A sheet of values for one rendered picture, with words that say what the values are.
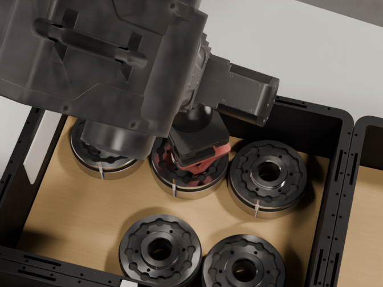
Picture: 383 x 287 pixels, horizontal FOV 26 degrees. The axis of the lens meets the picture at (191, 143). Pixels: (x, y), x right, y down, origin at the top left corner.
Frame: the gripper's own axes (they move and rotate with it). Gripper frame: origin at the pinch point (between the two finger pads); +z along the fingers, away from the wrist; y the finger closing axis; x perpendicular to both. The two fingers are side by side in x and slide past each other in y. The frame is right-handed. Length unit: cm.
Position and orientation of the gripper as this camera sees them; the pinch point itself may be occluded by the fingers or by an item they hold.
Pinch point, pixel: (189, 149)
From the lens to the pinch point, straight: 108.6
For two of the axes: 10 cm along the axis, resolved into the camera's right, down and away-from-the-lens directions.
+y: -3.9, -8.0, 4.5
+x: -9.2, 3.4, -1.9
